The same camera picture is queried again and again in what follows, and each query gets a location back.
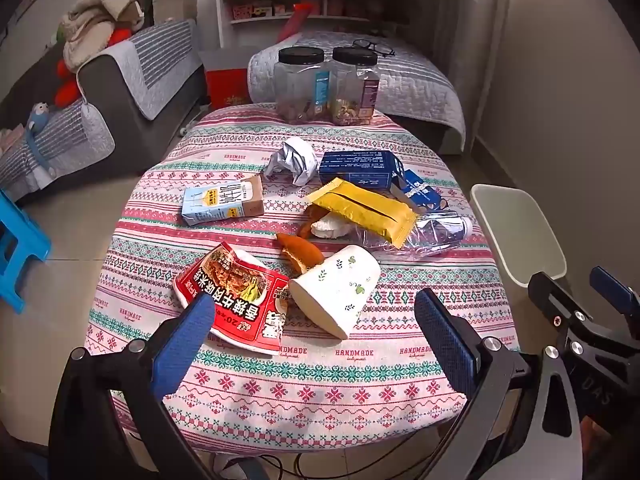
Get blue plush doll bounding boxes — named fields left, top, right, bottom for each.
left=25, top=101, right=56, bottom=181

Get blue plastic stool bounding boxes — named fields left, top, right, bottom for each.
left=0, top=190, right=52, bottom=315

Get white paper ball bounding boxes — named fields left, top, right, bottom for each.
left=263, top=137, right=318, bottom=186

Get white leaf print paper cup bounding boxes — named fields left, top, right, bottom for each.
left=288, top=245, right=382, bottom=341

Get grey curtain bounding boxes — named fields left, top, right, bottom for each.
left=417, top=0, right=513, bottom=153

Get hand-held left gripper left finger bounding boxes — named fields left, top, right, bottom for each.
left=47, top=290, right=216, bottom=480

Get white plastic bin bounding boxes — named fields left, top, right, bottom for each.
left=470, top=183, right=568, bottom=289

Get red cardboard box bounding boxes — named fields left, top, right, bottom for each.
left=205, top=50, right=261, bottom=111

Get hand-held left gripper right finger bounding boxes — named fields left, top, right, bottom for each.
left=414, top=287, right=531, bottom=480

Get dark blue cardboard box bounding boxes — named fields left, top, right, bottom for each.
left=319, top=150, right=403, bottom=190

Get blue white torn wrapper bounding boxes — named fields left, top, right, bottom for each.
left=390, top=167, right=448, bottom=211

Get red instant food bowl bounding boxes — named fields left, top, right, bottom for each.
left=172, top=241, right=292, bottom=357

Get pink patterned box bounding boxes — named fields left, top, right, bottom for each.
left=232, top=2, right=273, bottom=21

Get crushed clear plastic bottle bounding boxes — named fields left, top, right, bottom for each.
left=357, top=212, right=474, bottom=258

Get red plush toy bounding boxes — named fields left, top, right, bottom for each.
left=54, top=27, right=133, bottom=108

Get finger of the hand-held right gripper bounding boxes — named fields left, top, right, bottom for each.
left=589, top=266, right=640, bottom=321
left=527, top=271, right=596, bottom=341

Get patterned red green tablecloth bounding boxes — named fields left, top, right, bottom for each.
left=84, top=102, right=521, bottom=453

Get black eyeglasses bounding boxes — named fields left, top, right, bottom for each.
left=351, top=39, right=396, bottom=57

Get black cable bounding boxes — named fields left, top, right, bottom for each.
left=210, top=452, right=311, bottom=480

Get beige blanket pile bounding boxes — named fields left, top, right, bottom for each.
left=57, top=0, right=146, bottom=73

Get orange peel piece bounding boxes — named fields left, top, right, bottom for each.
left=299, top=205, right=331, bottom=240
left=276, top=231, right=326, bottom=275

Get yellow snack packet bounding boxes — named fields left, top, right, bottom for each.
left=305, top=177, right=420, bottom=250

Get light blue milk carton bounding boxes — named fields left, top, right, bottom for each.
left=181, top=176, right=265, bottom=227

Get clear jar purple label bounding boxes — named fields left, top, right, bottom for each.
left=330, top=47, right=379, bottom=127

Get dark grey sofa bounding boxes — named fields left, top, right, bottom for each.
left=0, top=17, right=208, bottom=201

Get clear jar blue label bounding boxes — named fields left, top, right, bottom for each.
left=273, top=47, right=332, bottom=123

